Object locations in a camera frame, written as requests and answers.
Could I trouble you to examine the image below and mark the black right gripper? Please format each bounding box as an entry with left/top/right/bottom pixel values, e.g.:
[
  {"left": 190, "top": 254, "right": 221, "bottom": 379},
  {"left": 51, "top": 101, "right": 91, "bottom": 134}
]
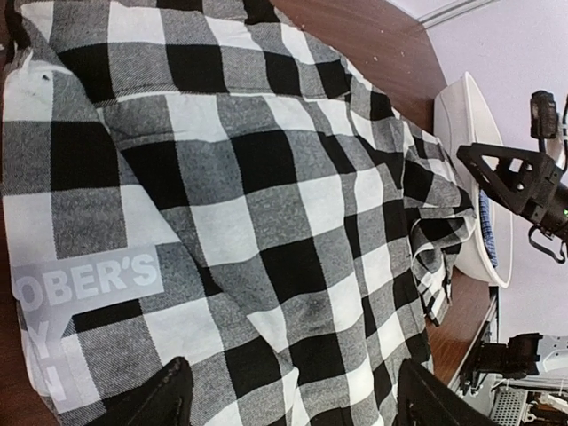
[{"left": 457, "top": 143, "right": 567, "bottom": 241}]

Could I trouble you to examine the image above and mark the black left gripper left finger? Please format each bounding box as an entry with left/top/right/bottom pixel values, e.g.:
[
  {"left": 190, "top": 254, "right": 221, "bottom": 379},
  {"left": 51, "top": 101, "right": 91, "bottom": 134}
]
[{"left": 91, "top": 357, "right": 193, "bottom": 426}]

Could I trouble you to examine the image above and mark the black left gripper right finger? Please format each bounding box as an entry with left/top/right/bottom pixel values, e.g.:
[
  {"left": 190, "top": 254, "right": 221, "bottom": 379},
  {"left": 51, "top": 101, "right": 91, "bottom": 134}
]
[{"left": 396, "top": 359, "right": 495, "bottom": 426}]

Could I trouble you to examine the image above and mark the black white checked shirt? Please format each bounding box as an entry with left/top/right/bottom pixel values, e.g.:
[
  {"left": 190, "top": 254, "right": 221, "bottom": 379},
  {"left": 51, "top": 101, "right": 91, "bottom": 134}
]
[{"left": 2, "top": 1, "right": 475, "bottom": 425}]

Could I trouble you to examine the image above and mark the blue checked shirt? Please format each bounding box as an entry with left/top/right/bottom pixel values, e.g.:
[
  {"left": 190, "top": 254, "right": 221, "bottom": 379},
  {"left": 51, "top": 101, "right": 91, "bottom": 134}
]
[{"left": 478, "top": 190, "right": 498, "bottom": 268}]

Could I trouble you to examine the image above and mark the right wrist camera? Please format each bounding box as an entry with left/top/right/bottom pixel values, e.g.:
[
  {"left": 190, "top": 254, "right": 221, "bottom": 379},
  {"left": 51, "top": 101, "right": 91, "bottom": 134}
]
[{"left": 530, "top": 90, "right": 558, "bottom": 140}]

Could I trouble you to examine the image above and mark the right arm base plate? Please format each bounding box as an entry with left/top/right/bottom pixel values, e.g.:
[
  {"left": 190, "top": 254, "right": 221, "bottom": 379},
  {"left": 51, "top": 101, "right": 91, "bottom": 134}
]
[{"left": 459, "top": 333, "right": 543, "bottom": 393}]

